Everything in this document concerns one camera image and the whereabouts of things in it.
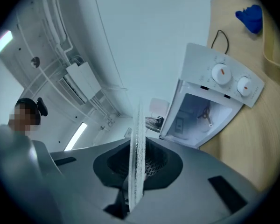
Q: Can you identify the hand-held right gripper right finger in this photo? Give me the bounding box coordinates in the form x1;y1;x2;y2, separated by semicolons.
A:
130;136;270;224

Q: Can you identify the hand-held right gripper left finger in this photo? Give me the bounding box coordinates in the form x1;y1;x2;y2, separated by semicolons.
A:
49;138;133;224

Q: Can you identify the rectangular ceiling lamp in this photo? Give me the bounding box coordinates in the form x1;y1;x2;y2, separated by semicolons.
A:
64;122;88;152
0;30;14;56

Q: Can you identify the person's head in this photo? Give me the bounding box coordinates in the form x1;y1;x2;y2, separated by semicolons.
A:
8;98;42;137

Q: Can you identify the white ceiling air conditioner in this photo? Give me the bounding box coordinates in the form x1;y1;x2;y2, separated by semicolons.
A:
57;62;101;106

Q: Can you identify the white microwave oven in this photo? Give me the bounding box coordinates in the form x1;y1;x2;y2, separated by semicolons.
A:
159;42;266;149

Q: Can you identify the tan rectangular tray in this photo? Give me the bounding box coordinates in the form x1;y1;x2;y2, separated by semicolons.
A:
262;15;280;71

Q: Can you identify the blue cloth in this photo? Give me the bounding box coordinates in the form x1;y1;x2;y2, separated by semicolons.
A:
235;4;263;35

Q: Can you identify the brown roller ring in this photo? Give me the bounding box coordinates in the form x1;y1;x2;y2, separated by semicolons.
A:
197;106;213;128

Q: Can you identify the black head-worn camera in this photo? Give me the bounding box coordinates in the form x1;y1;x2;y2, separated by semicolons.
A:
36;98;49;117

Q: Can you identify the black power cable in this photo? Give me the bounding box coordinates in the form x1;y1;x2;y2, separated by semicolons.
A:
210;29;230;55

